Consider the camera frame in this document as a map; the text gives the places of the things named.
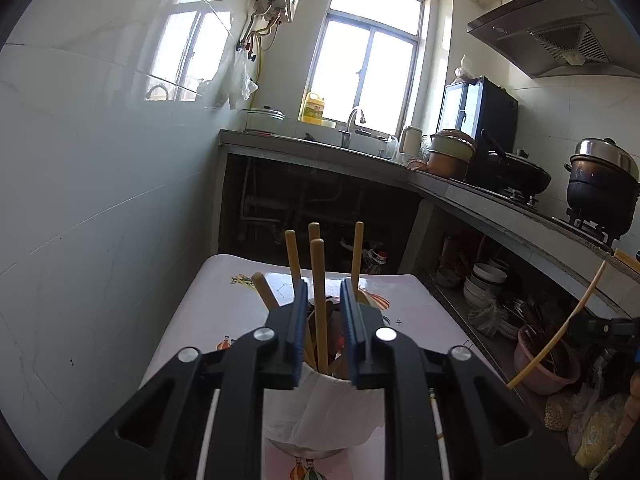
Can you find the steel faucet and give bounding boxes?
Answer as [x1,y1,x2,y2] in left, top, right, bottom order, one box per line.
[341,106,367,150]

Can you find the pink plastic basin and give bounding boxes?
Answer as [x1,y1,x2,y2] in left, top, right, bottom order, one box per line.
[512,325,583,396]

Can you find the black frying pan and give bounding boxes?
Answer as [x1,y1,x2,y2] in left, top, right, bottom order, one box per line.
[480,129,552,196]

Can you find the steel steamer pot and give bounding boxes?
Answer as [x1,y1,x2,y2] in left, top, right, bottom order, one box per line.
[564,137,640,236]

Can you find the crumpled white bag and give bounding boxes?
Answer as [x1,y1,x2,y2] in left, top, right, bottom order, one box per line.
[452,54,476,83]

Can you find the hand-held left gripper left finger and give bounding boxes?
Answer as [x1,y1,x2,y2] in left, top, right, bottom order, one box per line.
[57,279,310,480]

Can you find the black gas stove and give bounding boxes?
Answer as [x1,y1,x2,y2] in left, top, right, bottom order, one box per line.
[500,187,621,251]

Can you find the perforated metal shelf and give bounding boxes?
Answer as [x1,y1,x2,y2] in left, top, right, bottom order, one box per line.
[417,270,506,366]

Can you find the steel range hood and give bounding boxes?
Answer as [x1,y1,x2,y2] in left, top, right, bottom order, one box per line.
[467,0,640,80]

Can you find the white plastic bag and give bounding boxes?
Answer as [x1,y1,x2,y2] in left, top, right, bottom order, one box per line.
[229,55,260,110]

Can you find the cream kettle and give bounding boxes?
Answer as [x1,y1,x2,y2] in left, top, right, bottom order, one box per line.
[398,125,425,157]

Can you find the bag of yellow beans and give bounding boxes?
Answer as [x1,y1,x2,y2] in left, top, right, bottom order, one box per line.
[542,390,581,433]

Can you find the stack of white bowls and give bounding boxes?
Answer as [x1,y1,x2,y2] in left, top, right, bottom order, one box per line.
[462,260,511,306]

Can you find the small ceramic bowl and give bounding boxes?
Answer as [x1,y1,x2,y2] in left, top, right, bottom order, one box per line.
[435,265,461,289]

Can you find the window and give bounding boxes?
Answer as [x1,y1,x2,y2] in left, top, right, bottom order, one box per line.
[300,0,433,133]

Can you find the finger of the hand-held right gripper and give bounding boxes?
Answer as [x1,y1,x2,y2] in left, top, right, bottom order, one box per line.
[569,311,618,341]
[606,316,640,359]

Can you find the yellow oil bottle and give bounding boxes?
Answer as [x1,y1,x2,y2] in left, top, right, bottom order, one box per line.
[300,91,328,123]

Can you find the yellow gas hose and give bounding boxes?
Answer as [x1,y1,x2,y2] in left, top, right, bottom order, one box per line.
[250,20,281,88]

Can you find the clear plastic bag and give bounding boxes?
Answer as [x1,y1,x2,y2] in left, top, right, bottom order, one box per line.
[469,302,501,336]

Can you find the bag-lined steel utensil holder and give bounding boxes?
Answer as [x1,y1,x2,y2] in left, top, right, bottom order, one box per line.
[264,300,386,461]

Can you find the cream brown enamel pot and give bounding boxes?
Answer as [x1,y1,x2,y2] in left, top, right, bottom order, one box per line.
[426,129,477,180]

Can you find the dark red white bundle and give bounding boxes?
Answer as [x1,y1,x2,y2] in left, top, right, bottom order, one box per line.
[340,237,391,275]

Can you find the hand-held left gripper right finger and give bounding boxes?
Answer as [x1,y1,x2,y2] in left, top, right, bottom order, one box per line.
[340,277,586,480]

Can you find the black cabinet appliance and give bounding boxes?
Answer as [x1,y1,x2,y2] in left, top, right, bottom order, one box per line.
[436,76,520,161]

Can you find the grey kitchen counter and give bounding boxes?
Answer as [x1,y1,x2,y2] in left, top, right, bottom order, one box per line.
[219,129,640,321]

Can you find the yellow plastic bag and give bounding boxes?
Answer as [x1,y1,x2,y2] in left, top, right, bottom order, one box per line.
[570,392,633,468]

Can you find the steel pot with lid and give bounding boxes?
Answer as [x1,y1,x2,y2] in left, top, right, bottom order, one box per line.
[240,105,291,135]

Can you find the grey drain pipes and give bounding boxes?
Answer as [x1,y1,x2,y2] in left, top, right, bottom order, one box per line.
[240,157,366,243]

